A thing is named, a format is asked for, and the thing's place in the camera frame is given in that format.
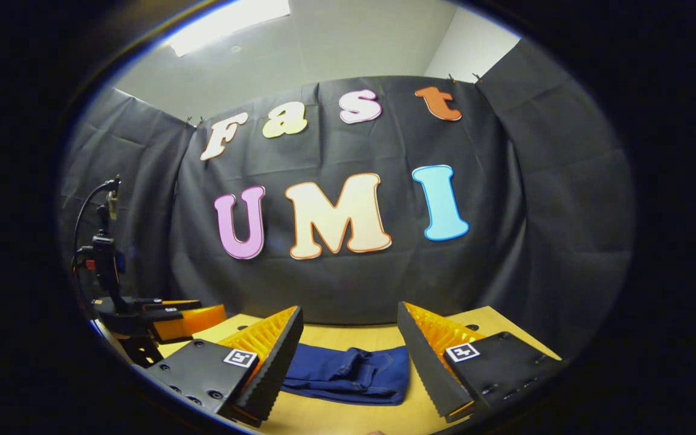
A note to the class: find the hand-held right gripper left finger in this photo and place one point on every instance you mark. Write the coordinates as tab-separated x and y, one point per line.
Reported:
275	362

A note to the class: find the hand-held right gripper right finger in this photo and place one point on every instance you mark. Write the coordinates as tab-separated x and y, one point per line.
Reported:
426	368

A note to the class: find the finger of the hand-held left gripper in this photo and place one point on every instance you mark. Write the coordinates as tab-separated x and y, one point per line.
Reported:
170	307
194	321

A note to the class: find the blue jeans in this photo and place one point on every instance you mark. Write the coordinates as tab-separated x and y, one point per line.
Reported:
348	374

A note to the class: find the black backdrop cloth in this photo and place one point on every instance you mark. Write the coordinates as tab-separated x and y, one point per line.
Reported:
535	181

